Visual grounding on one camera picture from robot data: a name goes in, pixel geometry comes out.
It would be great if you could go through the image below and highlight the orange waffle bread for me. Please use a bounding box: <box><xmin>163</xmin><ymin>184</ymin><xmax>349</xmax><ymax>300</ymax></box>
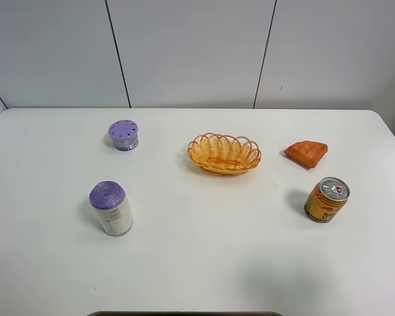
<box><xmin>284</xmin><ymin>140</ymin><xmax>329</xmax><ymax>169</ymax></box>

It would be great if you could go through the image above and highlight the orange wicker basket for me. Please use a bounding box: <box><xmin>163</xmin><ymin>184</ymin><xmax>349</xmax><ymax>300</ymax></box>
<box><xmin>187</xmin><ymin>133</ymin><xmax>262</xmax><ymax>176</ymax></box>

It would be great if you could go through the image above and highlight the purple lid air freshener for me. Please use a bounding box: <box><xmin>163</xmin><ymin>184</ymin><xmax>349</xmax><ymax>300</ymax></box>
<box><xmin>108</xmin><ymin>119</ymin><xmax>139</xmax><ymax>151</ymax></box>

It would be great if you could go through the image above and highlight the purple garbage bag roll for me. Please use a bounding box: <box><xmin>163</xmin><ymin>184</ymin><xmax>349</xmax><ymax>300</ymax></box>
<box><xmin>89</xmin><ymin>181</ymin><xmax>134</xmax><ymax>236</ymax></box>

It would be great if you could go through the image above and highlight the gold energy drink can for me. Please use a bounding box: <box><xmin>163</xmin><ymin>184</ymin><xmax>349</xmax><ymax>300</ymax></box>
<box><xmin>304</xmin><ymin>177</ymin><xmax>350</xmax><ymax>223</ymax></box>

